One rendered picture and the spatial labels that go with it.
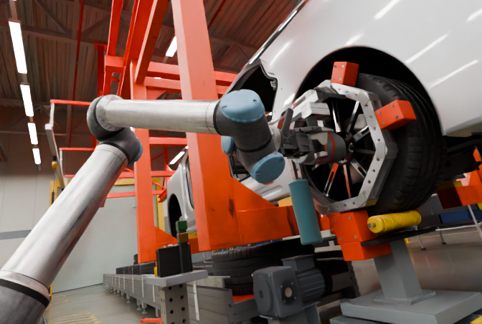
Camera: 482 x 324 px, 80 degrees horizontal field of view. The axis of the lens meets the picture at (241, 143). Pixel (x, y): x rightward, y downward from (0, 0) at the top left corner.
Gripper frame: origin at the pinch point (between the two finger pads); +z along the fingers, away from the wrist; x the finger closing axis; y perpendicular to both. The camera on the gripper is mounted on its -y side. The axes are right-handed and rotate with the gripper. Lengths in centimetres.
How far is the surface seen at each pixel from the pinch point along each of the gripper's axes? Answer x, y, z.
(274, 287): -40, 48, -5
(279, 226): -60, 25, 18
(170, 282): -54, 39, -42
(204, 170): -60, -7, -20
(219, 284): -75, 46, -13
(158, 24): -147, -179, -12
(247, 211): -60, 16, 0
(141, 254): -253, 22, -20
